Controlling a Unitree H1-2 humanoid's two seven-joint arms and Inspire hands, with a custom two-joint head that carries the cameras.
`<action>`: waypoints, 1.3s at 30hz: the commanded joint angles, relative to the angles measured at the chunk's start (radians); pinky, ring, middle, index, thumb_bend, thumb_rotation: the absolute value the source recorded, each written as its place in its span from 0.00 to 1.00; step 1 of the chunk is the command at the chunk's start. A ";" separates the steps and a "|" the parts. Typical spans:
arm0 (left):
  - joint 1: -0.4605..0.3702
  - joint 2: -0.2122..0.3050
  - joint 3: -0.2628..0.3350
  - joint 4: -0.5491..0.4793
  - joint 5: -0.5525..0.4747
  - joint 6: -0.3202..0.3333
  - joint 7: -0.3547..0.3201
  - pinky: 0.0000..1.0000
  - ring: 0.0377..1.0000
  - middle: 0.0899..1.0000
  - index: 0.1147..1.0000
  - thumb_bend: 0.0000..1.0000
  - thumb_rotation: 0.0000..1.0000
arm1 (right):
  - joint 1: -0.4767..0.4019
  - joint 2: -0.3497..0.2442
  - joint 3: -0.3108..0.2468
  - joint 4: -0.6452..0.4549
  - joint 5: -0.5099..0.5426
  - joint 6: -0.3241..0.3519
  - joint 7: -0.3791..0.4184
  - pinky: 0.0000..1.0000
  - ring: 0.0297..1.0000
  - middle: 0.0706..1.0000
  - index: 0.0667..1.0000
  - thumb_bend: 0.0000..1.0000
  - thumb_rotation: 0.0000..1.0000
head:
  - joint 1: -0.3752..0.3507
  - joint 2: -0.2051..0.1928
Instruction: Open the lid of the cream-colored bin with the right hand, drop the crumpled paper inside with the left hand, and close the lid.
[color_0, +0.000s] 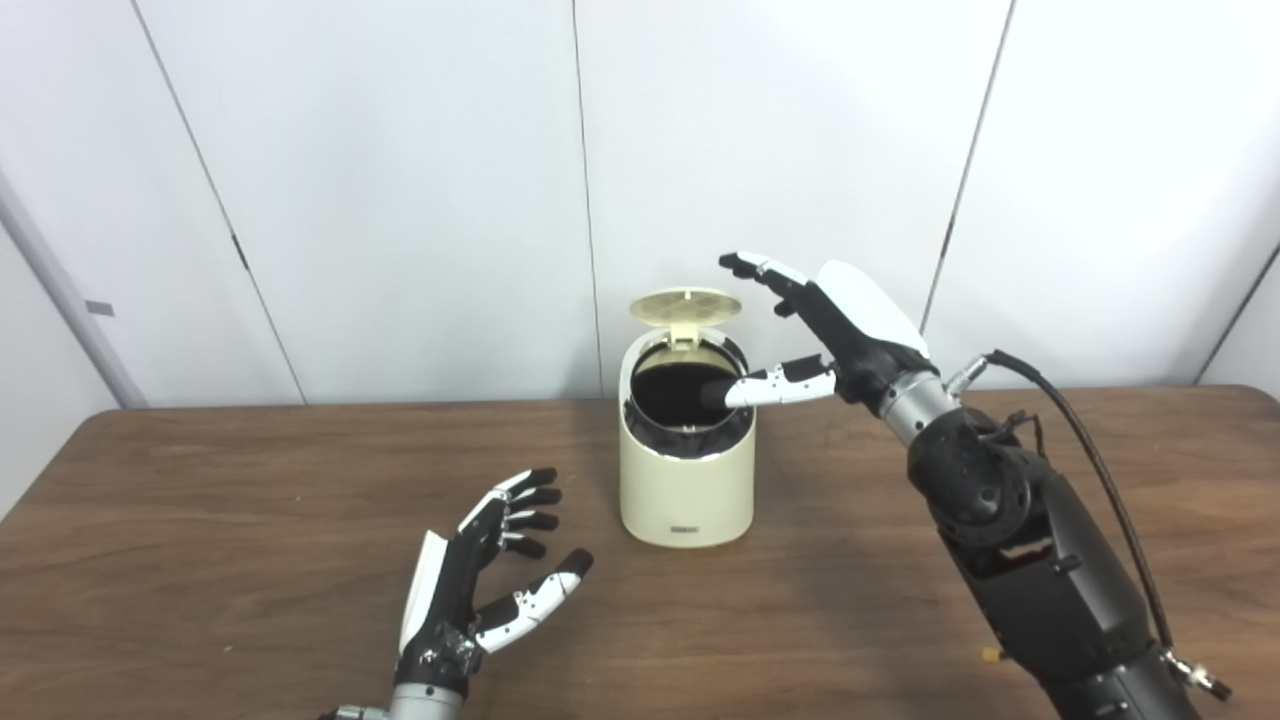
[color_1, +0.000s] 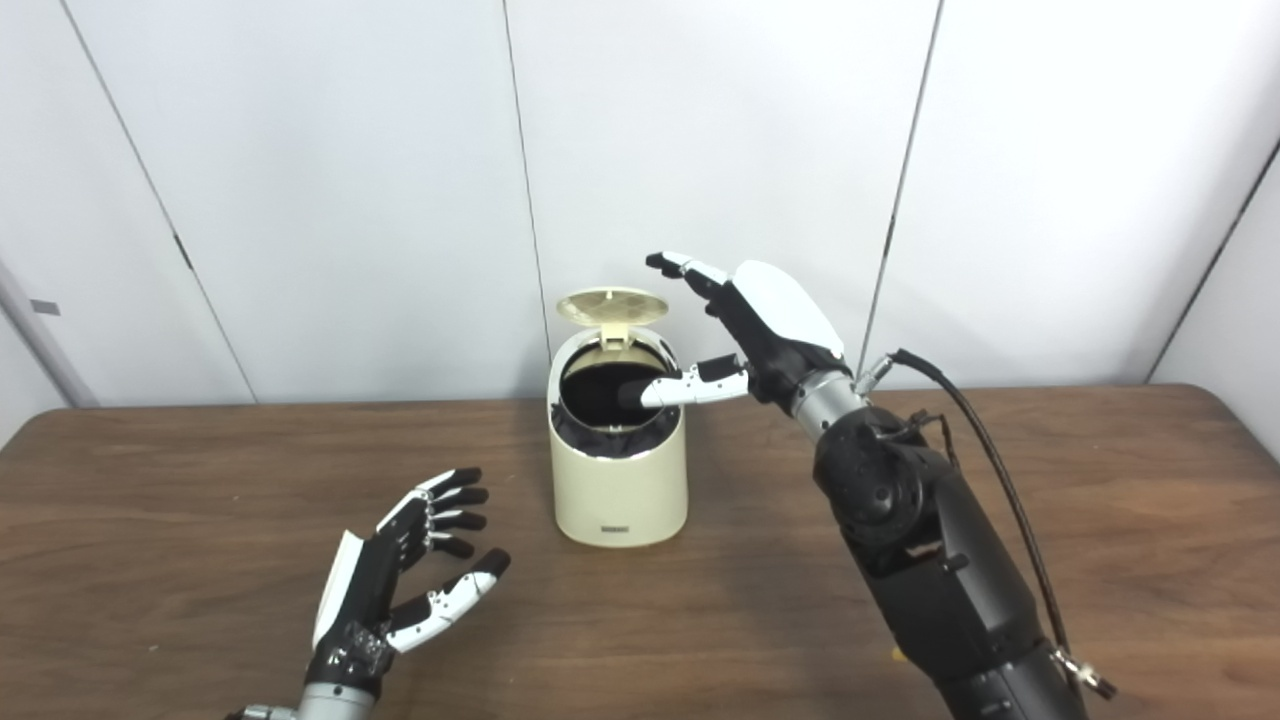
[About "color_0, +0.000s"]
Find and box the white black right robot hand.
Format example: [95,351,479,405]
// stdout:
[700,252,943,416]

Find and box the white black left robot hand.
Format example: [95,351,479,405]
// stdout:
[395,467,595,696]

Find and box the cream round bin lid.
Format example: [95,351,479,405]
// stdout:
[628,287,743,351]

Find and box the black bin liner bag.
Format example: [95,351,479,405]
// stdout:
[625,340,753,459]

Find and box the cream-colored bin body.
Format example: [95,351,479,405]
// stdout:
[618,325,757,549]

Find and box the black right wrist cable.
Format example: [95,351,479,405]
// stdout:
[945,350,1233,701]

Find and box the grey wall corner post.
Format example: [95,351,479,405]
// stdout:
[0,170,149,409]

